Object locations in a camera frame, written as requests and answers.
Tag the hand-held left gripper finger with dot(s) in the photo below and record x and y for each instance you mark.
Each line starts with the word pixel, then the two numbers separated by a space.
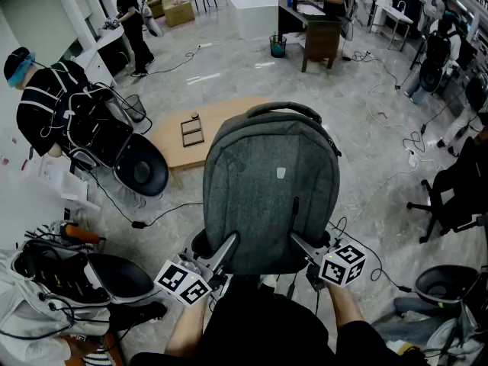
pixel 187 244
pixel 226 250

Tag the black open equipment pack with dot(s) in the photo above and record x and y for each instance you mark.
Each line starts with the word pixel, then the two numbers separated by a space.
pixel 99 128

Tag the black white striped cloth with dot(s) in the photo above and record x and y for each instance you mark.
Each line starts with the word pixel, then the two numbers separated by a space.
pixel 42 232

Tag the white side table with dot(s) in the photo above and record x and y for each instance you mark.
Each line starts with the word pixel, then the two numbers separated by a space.
pixel 396 15

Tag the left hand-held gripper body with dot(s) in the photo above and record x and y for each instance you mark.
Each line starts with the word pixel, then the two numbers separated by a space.
pixel 183 282

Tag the small tape roll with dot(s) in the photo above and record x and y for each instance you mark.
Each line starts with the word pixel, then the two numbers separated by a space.
pixel 194 115

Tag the oval wooden table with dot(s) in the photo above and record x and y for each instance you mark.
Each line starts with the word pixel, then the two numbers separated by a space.
pixel 167 139

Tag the large cardboard box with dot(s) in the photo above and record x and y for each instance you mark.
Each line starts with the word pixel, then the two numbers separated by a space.
pixel 178 11

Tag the person's black clothing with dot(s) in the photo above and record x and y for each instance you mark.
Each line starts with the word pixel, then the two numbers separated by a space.
pixel 259 326

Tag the white power strip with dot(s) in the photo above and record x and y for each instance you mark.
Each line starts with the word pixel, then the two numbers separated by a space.
pixel 205 45

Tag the black office chair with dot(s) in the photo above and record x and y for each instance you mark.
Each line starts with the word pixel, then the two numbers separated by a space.
pixel 457 193

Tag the small cardboard box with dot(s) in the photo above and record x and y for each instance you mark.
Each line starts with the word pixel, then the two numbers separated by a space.
pixel 155 8

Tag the person's right forearm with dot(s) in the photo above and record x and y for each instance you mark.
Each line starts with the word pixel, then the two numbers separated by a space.
pixel 345 307

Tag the black mesh wastebasket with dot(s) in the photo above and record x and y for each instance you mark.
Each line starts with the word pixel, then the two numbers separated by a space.
pixel 134 108

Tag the blue-lined mesh wastebasket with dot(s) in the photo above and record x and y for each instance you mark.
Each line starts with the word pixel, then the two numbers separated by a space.
pixel 278 47

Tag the grey oval shell pod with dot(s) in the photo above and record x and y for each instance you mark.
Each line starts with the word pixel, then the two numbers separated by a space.
pixel 151 21
pixel 143 166
pixel 122 277
pixel 442 280

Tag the black double picture frame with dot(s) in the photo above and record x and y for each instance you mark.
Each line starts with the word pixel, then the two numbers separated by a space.
pixel 191 132

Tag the person's left forearm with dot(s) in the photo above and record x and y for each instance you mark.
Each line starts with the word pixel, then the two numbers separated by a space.
pixel 187 330

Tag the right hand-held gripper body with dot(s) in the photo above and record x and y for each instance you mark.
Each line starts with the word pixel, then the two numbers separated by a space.
pixel 341 267

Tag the white drawer cabinet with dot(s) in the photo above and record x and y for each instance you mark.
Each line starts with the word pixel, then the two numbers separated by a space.
pixel 101 50

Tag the white block cabinet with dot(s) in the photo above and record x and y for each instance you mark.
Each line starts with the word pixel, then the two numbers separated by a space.
pixel 251 13

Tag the dark brown wooden desk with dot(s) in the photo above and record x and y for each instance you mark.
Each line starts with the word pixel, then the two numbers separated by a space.
pixel 320 36

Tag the grey fabric backpack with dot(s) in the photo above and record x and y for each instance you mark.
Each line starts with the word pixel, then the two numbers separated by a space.
pixel 267 189

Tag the red tape piece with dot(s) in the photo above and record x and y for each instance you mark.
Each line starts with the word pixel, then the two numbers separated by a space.
pixel 382 115

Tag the white paper sheet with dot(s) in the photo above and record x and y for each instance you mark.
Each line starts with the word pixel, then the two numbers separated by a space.
pixel 310 9

